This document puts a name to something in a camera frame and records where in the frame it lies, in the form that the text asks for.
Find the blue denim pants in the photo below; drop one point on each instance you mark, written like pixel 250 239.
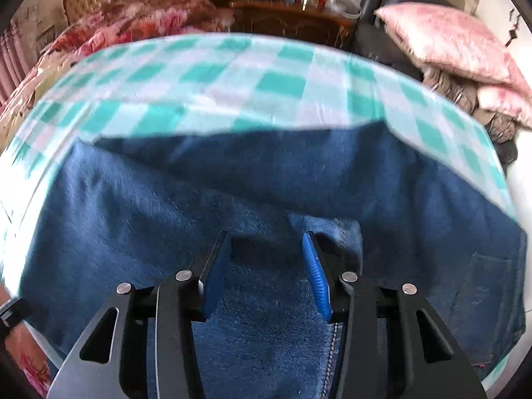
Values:
pixel 249 183

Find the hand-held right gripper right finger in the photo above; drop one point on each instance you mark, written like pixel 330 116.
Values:
pixel 316 276

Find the small pink pillow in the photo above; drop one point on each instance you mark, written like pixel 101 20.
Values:
pixel 507 99

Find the brown plaid blanket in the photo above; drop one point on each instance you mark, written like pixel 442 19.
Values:
pixel 461 91

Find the pink curtain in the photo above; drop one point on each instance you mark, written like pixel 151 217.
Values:
pixel 10 62

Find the large pink pillow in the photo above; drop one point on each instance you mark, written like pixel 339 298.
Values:
pixel 449 37

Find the black wristband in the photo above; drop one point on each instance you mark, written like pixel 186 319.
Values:
pixel 16 311

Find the person's left forearm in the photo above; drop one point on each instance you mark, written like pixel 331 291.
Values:
pixel 18 337

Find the pink floral blanket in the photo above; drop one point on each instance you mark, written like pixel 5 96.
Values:
pixel 124 20

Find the glass jar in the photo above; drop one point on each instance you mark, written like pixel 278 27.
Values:
pixel 308 0

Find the green white checkered tablecloth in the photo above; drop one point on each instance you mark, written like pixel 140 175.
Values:
pixel 208 79

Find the dark wooden nightstand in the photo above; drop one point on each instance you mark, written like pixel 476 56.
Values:
pixel 291 25

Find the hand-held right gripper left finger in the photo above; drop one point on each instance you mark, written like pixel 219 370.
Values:
pixel 216 276

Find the black leather armchair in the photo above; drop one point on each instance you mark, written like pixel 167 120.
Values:
pixel 374 37

